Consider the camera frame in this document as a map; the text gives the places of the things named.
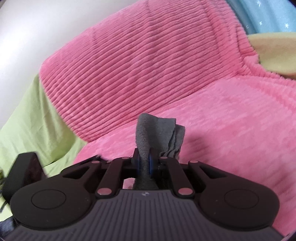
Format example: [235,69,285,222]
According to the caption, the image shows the grey cleaning cloth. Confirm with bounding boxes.
[133,113,186,190]

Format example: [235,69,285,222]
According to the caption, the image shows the green cloth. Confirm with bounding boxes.
[0,73,88,222]

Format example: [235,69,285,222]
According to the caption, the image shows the yellow fleece cloth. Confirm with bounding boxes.
[248,32,296,80]

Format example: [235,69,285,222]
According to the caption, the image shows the blue starry curtain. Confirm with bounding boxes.
[226,0,295,35]

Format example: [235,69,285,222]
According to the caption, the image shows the pink corduroy blanket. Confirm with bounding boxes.
[39,1,295,235]

